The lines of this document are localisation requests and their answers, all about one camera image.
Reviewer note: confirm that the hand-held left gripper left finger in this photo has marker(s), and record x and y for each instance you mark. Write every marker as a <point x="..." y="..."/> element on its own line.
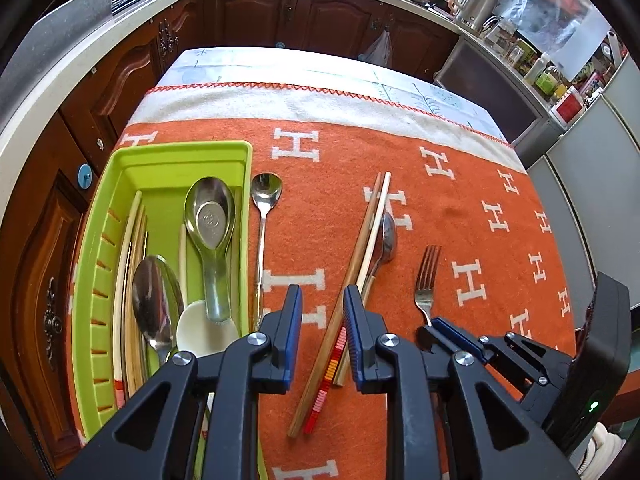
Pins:
<point x="291" y="340"/>

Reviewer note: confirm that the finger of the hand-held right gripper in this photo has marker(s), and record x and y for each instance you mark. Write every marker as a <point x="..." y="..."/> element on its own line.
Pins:
<point x="530" y="360"/>
<point x="450" y="332"/>

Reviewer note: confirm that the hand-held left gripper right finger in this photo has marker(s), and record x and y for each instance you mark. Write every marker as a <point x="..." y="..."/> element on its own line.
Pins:
<point x="356" y="340"/>

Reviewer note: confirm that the brown wooden chopstick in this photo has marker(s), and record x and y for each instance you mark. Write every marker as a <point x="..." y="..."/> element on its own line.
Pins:
<point x="330" y="345"/>

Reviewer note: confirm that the red striped wooden chopstick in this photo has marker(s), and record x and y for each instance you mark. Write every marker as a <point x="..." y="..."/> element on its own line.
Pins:
<point x="325" y="385"/>

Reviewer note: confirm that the metal fork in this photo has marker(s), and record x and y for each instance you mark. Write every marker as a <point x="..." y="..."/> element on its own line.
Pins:
<point x="427" y="280"/>

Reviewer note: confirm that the white ceramic soup spoon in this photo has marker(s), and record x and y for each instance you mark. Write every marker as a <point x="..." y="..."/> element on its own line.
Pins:
<point x="202" y="332"/>

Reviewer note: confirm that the large metal spoon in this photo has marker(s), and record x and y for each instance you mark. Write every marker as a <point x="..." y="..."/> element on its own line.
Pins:
<point x="155" y="300"/>

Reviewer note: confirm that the metal soup spoon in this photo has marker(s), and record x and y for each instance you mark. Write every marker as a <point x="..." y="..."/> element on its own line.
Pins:
<point x="210" y="220"/>

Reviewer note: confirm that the green plastic utensil tray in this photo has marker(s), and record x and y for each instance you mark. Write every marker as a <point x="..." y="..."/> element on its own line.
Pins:
<point x="165" y="170"/>

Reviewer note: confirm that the small plain metal spoon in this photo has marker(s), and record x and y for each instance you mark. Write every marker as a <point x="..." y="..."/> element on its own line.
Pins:
<point x="388" y="240"/>

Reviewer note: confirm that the orange letter-print blanket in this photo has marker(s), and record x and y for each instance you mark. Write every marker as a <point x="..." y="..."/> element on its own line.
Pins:
<point x="325" y="200"/>

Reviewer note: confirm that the grey refrigerator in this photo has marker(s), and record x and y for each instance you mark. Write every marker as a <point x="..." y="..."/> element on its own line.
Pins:
<point x="600" y="185"/>

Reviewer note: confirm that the steel cabinet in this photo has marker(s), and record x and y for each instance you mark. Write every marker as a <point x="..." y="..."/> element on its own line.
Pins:
<point x="490" y="95"/>

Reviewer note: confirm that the red container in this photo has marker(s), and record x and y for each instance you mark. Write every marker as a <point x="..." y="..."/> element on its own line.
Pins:
<point x="567" y="105"/>

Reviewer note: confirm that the green bottle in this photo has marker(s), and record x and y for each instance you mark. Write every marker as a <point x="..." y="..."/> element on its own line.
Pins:
<point x="549" y="82"/>

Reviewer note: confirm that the pale blue printed tablecloth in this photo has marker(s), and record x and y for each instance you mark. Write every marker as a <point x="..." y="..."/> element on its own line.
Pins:
<point x="280" y="70"/>

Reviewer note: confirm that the clear plastic bottle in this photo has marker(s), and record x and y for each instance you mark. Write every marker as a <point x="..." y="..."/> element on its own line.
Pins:
<point x="536" y="67"/>

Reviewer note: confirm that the hanging plastic bag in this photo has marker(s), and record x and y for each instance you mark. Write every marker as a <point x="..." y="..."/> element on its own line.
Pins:
<point x="377" y="50"/>

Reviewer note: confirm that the glass jug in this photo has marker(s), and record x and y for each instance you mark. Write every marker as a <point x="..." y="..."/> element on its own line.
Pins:
<point x="500" y="32"/>

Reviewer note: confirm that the brown wooden kitchen cabinets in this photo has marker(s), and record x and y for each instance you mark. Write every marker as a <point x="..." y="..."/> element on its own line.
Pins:
<point x="250" y="15"/>

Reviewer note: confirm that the steel kettle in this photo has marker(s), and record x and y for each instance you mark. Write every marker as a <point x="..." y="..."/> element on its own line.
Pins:
<point x="472" y="5"/>

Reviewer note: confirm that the white kitchen countertop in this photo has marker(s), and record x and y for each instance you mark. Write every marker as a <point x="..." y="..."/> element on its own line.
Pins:
<point x="30" y="130"/>

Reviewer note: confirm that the steel splash guard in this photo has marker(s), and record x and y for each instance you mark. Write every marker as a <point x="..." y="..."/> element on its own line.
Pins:
<point x="60" y="40"/>

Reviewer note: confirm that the clear plastic wall bag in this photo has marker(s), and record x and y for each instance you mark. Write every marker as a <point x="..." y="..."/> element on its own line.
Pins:
<point x="550" y="10"/>

